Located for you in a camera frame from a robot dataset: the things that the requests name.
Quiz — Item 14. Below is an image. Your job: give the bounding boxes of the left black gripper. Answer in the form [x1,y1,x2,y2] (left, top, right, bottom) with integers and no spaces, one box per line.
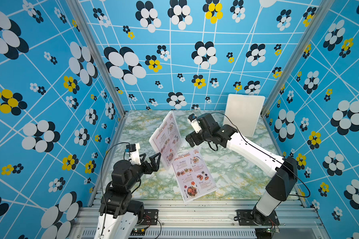
[126,151,161,192]

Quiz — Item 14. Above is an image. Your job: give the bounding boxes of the restaurant menu sheet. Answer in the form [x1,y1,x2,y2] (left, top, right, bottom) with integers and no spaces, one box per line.
[172,149,217,203]
[152,114,180,163]

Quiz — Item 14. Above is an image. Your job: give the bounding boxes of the white narrow rack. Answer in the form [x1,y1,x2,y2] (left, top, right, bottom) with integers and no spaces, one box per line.
[149,111,183,171]
[223,94,265,137]

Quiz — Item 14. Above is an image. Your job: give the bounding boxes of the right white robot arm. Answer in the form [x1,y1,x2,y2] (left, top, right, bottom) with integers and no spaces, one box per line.
[185,113,299,225]

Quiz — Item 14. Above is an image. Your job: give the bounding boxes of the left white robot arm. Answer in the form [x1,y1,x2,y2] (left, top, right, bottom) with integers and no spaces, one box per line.
[94,153,161,239]

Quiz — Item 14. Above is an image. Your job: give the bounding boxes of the left small circuit board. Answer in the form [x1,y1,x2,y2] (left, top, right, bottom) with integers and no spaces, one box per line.
[130,228,147,237]

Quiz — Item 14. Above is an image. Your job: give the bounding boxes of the small circuit board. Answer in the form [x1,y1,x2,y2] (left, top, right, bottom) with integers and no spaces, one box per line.
[255,228,280,239]
[130,228,147,237]

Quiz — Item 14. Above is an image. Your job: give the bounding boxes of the right small circuit board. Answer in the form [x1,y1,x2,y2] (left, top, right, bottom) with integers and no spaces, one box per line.
[255,228,280,239]

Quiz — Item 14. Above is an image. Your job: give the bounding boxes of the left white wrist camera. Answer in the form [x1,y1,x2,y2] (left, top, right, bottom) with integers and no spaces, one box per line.
[126,143,141,165]

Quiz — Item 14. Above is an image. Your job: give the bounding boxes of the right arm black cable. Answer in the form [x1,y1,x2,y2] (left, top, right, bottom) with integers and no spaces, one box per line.
[207,112,311,198]

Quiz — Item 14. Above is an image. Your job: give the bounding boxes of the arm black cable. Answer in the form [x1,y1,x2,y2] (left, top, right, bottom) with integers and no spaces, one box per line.
[207,112,311,198]
[100,141,131,239]

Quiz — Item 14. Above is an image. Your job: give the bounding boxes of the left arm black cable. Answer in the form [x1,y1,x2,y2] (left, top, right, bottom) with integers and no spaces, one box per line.
[100,141,131,239]

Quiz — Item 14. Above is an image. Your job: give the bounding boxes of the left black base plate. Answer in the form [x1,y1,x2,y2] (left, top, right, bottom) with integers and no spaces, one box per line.
[138,209,159,226]

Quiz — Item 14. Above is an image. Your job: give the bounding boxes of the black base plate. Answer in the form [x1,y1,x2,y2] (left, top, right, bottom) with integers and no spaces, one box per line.
[234,210,280,227]
[138,209,159,226]

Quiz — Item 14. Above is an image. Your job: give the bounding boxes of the aluminium front rail frame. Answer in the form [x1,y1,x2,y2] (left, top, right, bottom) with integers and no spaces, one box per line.
[68,199,330,239]

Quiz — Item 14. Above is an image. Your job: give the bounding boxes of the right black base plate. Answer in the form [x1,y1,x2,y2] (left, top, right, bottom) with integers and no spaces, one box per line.
[234,210,280,227]

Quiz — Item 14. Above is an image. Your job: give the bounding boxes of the left aluminium corner post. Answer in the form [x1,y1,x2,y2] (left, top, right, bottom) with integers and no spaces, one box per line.
[66,0,126,118]

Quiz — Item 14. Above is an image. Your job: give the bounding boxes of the aluminium corner post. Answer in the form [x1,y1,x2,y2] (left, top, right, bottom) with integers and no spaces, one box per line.
[66,0,126,118]
[261,0,335,118]

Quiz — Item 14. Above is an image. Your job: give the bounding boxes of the right aluminium corner post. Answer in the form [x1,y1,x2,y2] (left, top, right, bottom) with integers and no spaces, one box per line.
[261,0,335,118]

